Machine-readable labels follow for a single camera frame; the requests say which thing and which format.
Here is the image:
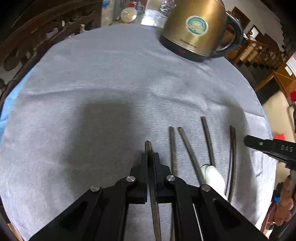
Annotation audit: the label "dark chopstick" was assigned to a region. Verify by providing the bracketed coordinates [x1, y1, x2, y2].
[201, 116, 216, 166]
[145, 141, 162, 241]
[227, 126, 237, 203]
[178, 127, 206, 185]
[169, 126, 179, 241]

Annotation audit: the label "person's right hand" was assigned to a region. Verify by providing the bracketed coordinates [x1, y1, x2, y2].
[273, 175, 294, 226]

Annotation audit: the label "white ceramic spoon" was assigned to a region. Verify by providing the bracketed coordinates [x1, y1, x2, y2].
[201, 165, 228, 201]

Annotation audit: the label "grey table cloth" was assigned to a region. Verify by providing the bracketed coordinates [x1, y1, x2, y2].
[1, 24, 276, 240]

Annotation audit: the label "wooden stair railing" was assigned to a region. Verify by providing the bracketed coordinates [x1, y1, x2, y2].
[226, 34, 287, 70]

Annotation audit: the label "blue under cloth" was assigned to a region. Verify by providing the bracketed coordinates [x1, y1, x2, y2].
[0, 67, 35, 142]

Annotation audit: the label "gold electric kettle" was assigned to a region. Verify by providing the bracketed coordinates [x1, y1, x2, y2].
[159, 0, 243, 62]

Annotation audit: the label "dark carved wooden sideboard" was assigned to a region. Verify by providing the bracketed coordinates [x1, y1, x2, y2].
[1, 1, 102, 104]

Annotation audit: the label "white floor fan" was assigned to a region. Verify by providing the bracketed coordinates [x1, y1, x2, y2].
[120, 7, 137, 23]

